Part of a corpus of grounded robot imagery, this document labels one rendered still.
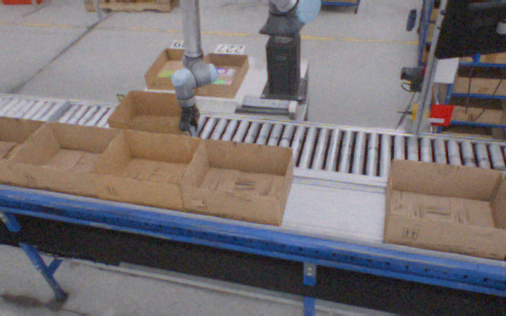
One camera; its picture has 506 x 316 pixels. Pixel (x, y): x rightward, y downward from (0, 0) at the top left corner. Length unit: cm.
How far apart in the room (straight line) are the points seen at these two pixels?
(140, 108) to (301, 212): 128
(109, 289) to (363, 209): 163
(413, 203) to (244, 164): 71
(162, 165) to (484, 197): 136
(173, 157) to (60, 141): 59
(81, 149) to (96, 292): 94
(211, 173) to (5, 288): 164
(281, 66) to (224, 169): 84
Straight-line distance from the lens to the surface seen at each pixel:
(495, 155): 236
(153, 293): 265
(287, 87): 256
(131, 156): 209
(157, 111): 256
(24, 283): 303
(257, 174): 187
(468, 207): 184
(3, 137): 252
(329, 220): 169
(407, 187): 182
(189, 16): 211
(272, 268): 187
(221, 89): 260
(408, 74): 220
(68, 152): 226
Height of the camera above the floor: 216
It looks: 41 degrees down
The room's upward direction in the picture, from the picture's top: 5 degrees counter-clockwise
